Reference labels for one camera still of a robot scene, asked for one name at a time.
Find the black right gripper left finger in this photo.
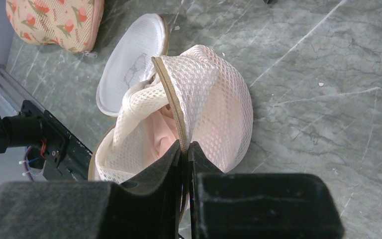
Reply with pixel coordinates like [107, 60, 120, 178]
[0, 141, 182, 239]

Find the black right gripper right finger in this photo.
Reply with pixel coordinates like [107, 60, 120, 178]
[188, 142, 344, 239]

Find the white mesh laundry bag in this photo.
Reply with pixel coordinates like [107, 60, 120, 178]
[88, 13, 254, 228]

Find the pink bra in bag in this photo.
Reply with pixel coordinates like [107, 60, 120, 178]
[143, 105, 179, 167]

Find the floral pink bra bag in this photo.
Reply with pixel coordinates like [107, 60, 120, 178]
[5, 0, 105, 58]

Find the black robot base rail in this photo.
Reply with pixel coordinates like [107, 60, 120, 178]
[21, 100, 92, 181]

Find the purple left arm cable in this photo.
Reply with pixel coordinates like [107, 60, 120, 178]
[0, 146, 35, 199]

